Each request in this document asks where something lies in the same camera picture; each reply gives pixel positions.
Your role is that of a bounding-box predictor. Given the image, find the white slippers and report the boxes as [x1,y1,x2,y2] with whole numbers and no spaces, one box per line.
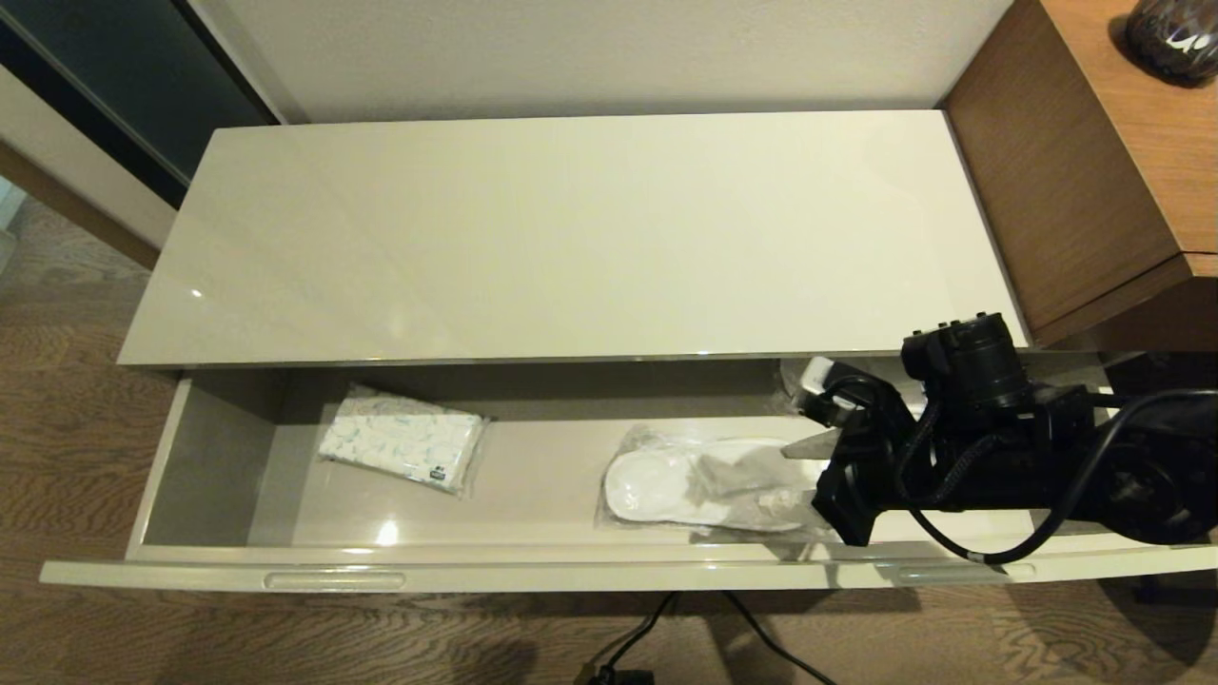
[595,423,834,545]
[778,357,819,420]

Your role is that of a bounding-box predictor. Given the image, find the beige glossy wide drawer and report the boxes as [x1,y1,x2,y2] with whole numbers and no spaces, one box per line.
[40,354,1218,593]

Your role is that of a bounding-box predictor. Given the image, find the brown wooden desk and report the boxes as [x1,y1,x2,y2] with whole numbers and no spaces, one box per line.
[937,0,1218,355]

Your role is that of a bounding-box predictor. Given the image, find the floral blue-white tissue pack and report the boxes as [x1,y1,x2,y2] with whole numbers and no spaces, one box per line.
[319,383,491,498]

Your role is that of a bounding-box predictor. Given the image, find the dark glass vase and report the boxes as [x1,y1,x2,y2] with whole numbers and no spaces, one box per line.
[1123,0,1218,89]

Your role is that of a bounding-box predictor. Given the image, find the wooden baseboard strip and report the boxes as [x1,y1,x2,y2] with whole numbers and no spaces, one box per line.
[0,141,163,272]

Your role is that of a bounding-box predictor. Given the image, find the dark glass door panel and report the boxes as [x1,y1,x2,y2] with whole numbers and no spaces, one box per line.
[0,0,282,212]

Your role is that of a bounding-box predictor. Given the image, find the right camera black cable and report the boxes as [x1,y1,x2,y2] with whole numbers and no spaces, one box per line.
[820,374,894,429]

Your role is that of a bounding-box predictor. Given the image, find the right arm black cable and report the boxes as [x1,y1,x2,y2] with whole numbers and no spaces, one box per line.
[894,388,1218,565]

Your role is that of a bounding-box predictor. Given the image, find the black floor power cable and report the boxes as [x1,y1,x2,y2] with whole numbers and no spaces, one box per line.
[585,590,838,685]

